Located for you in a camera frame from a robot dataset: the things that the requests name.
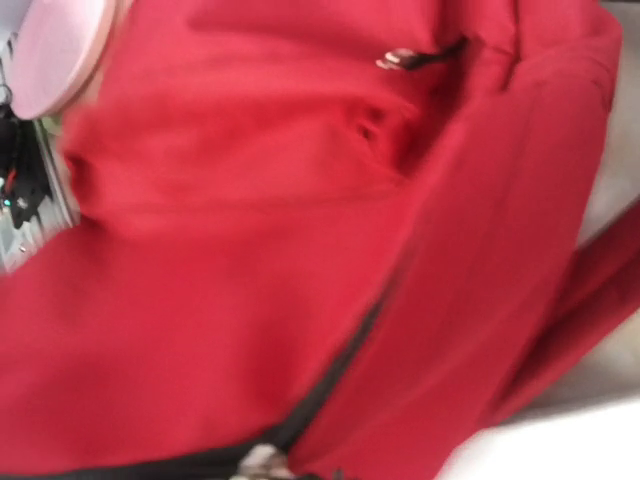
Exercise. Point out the red backpack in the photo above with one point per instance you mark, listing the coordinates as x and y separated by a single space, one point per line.
318 240

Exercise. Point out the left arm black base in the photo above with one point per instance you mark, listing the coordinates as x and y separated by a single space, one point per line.
24 180

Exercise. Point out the pink plate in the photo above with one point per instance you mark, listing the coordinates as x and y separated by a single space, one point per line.
56 51

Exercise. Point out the aluminium front rail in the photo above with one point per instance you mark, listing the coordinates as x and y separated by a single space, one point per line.
57 213

